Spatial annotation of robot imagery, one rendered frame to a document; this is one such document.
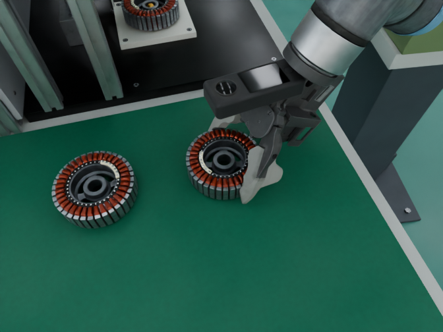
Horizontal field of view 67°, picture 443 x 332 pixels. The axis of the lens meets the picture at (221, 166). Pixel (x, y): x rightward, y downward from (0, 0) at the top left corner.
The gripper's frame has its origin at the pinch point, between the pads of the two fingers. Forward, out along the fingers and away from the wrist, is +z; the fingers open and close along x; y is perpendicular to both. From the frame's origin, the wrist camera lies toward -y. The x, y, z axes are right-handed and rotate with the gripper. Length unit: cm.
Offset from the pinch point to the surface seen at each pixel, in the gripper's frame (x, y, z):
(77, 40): 36.4, -14.1, 5.9
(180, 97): 17.6, 0.0, 1.6
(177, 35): 30.5, 1.7, -3.3
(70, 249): -4.0, -19.7, 12.7
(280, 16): 134, 119, 19
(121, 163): 4.3, -13.1, 4.7
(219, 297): -17.3, -5.7, 4.7
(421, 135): 28, 133, 11
